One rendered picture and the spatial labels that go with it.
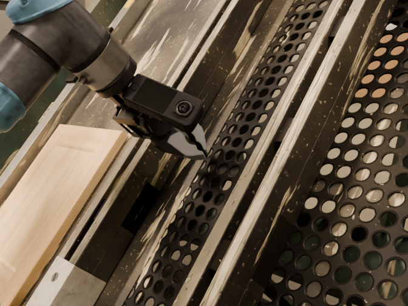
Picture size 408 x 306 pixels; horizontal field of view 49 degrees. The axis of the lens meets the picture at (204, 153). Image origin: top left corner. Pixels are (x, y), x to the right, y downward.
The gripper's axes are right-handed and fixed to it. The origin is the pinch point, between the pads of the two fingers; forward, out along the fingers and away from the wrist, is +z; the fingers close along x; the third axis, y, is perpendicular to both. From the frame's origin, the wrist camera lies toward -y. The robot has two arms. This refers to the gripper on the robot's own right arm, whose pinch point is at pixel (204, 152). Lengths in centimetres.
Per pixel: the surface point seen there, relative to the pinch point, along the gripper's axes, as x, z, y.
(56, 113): -5, -1, 62
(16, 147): 5, 4, 86
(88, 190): 11.7, 1.2, 28.3
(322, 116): -6.6, -2.3, -20.9
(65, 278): 27.4, -5.0, 7.9
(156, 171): 5.3, -0.9, 7.9
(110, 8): -51, 2, 86
